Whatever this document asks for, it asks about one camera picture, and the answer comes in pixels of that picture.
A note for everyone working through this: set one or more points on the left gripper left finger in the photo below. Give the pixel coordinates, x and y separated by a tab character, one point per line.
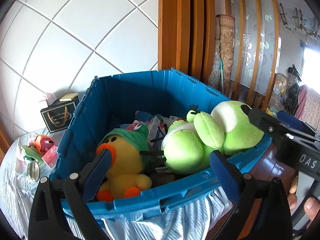
47	219

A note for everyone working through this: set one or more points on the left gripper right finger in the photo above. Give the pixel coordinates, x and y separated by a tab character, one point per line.
273	220

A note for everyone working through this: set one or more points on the large green frog plush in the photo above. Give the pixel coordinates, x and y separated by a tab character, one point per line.
187	146

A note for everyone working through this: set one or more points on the person's hand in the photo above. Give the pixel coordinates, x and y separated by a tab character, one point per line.
302	188

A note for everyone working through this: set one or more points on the pink tissue pack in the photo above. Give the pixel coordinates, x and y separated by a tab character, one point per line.
50	157

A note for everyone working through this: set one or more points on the green dinosaur plush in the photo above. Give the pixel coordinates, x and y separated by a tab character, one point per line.
31	153

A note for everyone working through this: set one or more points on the pig plush orange dress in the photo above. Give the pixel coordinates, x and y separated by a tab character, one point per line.
42	143

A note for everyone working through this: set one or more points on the yellow duck plush green hood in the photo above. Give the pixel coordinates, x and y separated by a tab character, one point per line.
124	178

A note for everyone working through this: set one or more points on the blue plastic storage crate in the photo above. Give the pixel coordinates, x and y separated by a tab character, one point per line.
116	101

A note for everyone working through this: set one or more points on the rolled patterned carpet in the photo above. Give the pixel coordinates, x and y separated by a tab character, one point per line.
226	31

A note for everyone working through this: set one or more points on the black gift bag gold handles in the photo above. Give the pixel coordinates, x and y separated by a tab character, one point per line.
58	116

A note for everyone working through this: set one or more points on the wooden sliding door frame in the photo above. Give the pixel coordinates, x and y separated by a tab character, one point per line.
186	36

